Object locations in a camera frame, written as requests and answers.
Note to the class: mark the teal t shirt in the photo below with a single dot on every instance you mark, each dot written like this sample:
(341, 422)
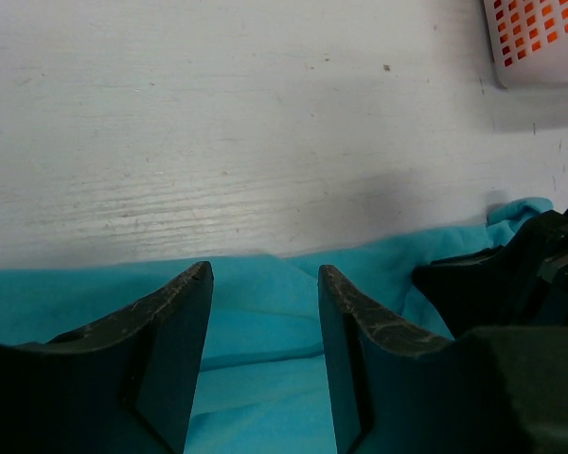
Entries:
(263, 383)

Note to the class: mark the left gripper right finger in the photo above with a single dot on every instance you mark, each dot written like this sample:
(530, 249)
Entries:
(395, 387)

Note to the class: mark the white plastic basket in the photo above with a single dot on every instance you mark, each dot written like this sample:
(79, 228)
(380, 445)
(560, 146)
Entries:
(531, 72)

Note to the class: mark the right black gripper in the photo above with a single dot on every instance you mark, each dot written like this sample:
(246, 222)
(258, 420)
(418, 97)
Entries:
(524, 282)

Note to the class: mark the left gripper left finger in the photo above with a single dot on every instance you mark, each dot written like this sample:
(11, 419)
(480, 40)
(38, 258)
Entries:
(124, 383)

